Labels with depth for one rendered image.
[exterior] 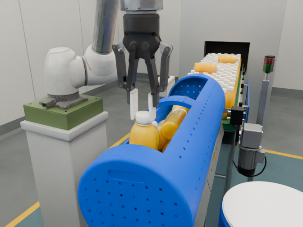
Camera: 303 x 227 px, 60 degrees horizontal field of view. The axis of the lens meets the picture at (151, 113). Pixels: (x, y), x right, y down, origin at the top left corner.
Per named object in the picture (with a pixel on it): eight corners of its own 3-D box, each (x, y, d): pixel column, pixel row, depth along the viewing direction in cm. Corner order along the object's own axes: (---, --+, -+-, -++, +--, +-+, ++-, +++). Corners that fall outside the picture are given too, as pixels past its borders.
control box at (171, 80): (152, 96, 174) (152, 80, 171) (161, 88, 192) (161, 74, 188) (167, 97, 171) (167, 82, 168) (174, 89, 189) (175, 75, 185)
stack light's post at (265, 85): (242, 213, 212) (263, 80, 173) (242, 210, 216) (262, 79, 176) (247, 215, 211) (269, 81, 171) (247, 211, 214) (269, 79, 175)
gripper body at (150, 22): (114, 12, 52) (116, 60, 55) (154, 12, 49) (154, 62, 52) (129, 12, 58) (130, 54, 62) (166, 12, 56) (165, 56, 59)
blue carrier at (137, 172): (85, 247, 69) (66, 151, 60) (172, 123, 146) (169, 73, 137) (193, 274, 60) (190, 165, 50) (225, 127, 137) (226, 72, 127)
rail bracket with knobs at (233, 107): (226, 125, 154) (227, 108, 151) (227, 120, 161) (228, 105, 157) (243, 127, 151) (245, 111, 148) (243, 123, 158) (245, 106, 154)
